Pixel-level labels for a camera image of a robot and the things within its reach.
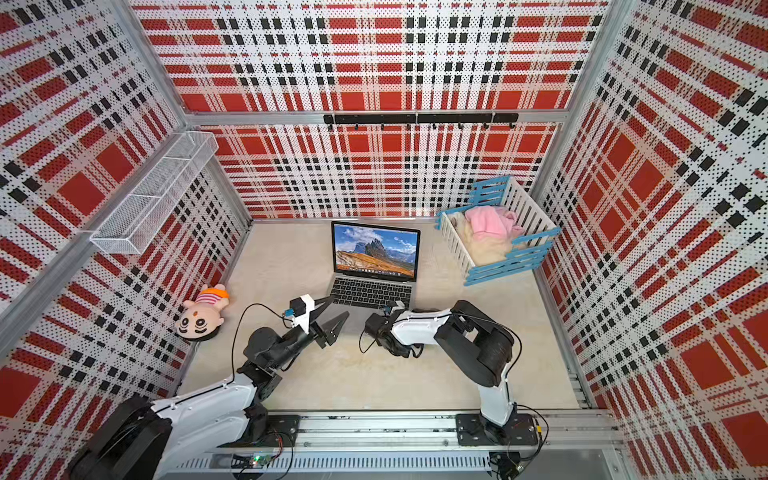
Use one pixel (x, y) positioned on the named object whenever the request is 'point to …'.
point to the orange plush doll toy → (201, 319)
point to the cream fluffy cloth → (482, 250)
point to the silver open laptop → (372, 266)
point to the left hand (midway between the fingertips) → (344, 303)
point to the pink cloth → (488, 221)
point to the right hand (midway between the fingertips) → (437, 314)
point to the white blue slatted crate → (531, 249)
